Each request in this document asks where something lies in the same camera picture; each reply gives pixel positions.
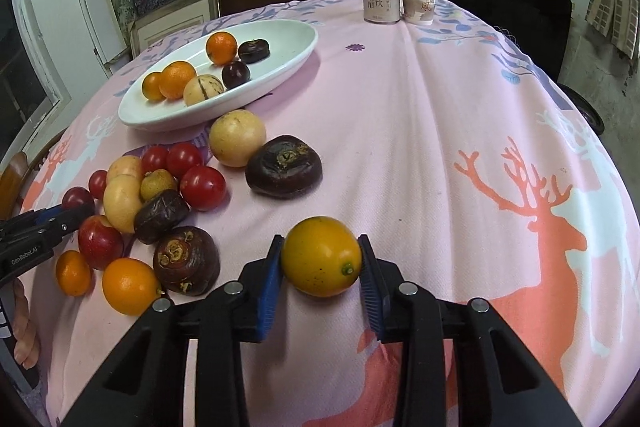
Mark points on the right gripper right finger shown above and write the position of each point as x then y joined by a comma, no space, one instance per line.
379,279

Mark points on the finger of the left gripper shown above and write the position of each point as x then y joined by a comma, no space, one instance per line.
59,220

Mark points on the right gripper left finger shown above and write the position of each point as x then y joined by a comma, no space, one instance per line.
261,280

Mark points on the dark red plum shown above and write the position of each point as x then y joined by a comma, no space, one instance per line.
77,196

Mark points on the red apple plum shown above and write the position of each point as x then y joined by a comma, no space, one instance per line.
99,242

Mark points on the yellow-orange citrus fruit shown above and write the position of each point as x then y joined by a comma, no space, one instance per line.
321,257

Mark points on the large dark water chestnut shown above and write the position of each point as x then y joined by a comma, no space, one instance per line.
284,168

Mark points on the large yellow round fruit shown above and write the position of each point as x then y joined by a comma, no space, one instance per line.
235,137

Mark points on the wooden chair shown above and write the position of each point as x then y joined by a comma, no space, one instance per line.
11,184

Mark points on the small orange tangerine left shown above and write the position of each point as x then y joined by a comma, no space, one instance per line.
73,274

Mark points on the red cherry tomato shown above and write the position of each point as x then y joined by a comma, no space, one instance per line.
154,158
203,188
182,157
97,184

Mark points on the dark water chestnut front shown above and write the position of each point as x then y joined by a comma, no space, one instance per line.
187,261

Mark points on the yellow oval fruit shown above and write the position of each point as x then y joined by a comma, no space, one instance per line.
121,202
127,165

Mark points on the yellow oval fruit upper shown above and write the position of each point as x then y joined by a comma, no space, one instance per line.
127,165

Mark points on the orange tangerine front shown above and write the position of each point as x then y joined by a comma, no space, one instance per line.
130,286

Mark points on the small yellow loquat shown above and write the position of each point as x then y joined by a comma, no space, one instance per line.
155,182

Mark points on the pink deer tablecloth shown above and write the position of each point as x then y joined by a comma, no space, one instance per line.
465,167

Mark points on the small orange kumquat plate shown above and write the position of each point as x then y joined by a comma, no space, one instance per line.
151,87

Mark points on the orange tangerine plate left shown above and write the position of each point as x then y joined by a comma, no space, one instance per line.
174,78

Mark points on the striped pepino melon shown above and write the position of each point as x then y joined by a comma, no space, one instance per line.
202,88

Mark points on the dark purple plum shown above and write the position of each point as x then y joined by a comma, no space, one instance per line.
235,74

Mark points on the small dark chestnut on plate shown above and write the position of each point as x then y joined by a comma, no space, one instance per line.
253,51

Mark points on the orange tangerine on plate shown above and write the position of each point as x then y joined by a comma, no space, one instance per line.
221,48

